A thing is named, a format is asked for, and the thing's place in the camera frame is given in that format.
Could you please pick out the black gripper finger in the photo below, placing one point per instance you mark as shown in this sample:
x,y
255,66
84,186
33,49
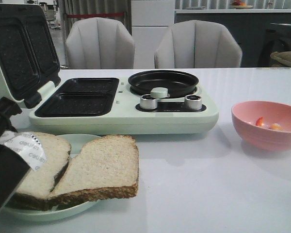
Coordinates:
x,y
8,108
13,169

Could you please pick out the bread slice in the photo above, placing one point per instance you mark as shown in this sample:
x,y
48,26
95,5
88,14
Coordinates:
x,y
105,168
35,191

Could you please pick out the mint green sandwich maker lid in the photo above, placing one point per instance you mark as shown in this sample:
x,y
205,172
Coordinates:
x,y
28,59

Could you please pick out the cooked shrimp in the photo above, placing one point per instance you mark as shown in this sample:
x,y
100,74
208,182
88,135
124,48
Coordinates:
x,y
276,126
260,122

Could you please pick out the pink plastic bowl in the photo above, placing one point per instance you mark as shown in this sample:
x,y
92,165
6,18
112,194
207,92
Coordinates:
x,y
245,114

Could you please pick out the mint green breakfast maker base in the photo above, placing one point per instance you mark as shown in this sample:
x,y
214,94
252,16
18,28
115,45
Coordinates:
x,y
108,106

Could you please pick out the left grey upholstered chair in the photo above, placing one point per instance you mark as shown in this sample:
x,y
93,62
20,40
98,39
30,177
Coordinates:
x,y
99,43

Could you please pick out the grey upholstered chair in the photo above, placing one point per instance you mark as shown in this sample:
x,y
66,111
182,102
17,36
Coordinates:
x,y
197,44
99,43

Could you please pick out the red barrier belt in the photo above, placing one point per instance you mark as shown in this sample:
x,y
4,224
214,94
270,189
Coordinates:
x,y
118,14

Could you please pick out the left silver control knob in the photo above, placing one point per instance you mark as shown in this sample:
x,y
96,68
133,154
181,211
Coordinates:
x,y
147,102

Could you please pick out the silver control knob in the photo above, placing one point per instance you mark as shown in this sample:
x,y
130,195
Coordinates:
x,y
193,102
147,102

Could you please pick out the white refrigerator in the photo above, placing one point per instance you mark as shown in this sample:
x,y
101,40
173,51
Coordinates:
x,y
149,20

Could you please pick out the black round frying pan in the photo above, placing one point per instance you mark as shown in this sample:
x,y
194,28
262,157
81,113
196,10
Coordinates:
x,y
178,83

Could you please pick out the right silver control knob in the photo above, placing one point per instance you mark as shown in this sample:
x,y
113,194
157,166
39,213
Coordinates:
x,y
193,102

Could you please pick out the right grey upholstered chair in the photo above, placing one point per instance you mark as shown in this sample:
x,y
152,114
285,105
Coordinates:
x,y
197,44

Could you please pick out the fruit plate on counter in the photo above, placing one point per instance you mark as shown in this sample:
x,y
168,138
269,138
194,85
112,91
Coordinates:
x,y
238,4

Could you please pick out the dark grey kitchen counter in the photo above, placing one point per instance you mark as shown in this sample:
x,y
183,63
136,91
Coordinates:
x,y
247,26

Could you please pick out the dark washing machine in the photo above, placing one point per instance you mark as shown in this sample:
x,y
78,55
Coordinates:
x,y
277,38

